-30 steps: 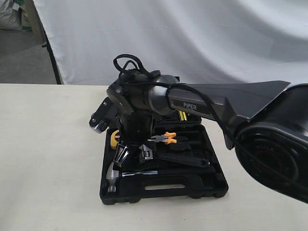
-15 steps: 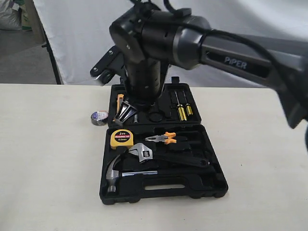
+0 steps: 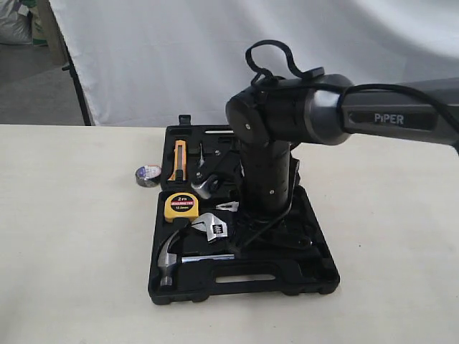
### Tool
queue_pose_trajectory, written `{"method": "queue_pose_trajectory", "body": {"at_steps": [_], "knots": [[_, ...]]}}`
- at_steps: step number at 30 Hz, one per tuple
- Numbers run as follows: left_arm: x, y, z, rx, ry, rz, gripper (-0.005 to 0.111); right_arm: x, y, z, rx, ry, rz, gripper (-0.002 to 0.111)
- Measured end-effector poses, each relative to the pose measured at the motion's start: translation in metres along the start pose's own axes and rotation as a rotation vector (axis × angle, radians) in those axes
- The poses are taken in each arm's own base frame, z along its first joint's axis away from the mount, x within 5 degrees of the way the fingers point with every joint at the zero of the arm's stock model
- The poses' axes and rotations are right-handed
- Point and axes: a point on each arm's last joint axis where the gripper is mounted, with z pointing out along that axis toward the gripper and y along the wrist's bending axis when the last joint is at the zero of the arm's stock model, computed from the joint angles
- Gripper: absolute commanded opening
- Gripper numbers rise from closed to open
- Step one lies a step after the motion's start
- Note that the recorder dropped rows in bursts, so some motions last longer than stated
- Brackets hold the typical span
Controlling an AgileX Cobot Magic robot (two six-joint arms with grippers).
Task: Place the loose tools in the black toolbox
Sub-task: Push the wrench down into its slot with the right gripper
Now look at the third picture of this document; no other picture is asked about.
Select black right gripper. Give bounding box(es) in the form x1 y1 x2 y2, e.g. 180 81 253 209
240 140 298 219

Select adjustable wrench black handle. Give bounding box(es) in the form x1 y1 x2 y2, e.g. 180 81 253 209
189 212 313 252

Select claw hammer black grip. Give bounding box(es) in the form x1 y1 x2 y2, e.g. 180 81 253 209
157 229 322 287

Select black electrical tape roll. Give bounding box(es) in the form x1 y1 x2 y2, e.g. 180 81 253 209
135 164 161 188

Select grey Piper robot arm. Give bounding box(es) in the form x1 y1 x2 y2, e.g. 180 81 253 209
225 75 458 216

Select black plastic tool case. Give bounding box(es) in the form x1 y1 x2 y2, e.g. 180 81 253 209
148 115 340 305

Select clear test pen screwdriver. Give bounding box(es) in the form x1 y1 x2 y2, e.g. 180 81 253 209
197 142 205 168

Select orange utility knife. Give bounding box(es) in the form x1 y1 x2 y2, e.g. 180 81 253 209
168 140 187 181

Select yellow tape measure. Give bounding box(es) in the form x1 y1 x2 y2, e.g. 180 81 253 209
164 192 199 223

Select white backdrop cloth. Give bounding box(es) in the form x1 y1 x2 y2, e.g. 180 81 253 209
51 1 458 127

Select black backdrop stand pole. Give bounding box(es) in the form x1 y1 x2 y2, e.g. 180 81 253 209
49 1 93 126

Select green white box background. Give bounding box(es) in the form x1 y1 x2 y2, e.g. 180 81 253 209
29 6 47 47

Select grey sack in background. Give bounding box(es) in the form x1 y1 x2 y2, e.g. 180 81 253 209
1 0 32 45

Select orange handled pliers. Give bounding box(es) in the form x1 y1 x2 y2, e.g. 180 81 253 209
215 201 239 212

